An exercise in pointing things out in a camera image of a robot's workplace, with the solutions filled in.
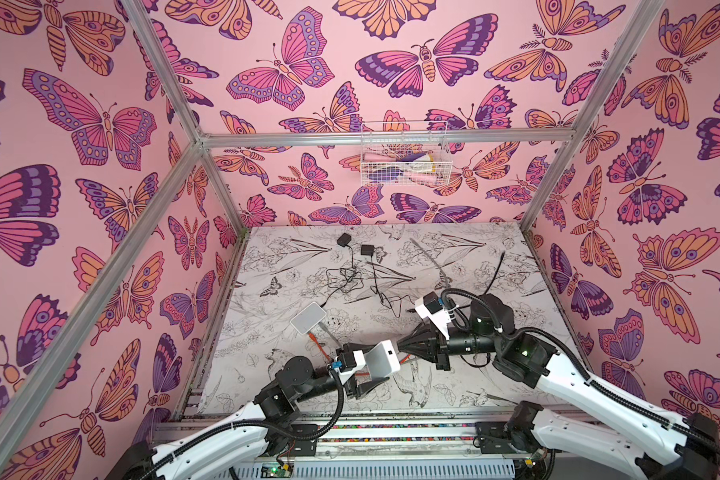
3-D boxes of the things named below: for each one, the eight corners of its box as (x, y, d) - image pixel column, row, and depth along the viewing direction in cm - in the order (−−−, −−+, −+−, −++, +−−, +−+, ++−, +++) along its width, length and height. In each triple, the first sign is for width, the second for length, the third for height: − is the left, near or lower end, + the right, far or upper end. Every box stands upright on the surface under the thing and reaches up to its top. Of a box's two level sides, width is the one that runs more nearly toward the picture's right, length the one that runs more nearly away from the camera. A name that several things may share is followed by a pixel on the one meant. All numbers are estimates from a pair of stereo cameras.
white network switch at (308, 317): (290, 323, 96) (289, 320, 94) (314, 303, 101) (313, 299, 99) (303, 336, 94) (302, 332, 92) (327, 315, 98) (326, 311, 96)
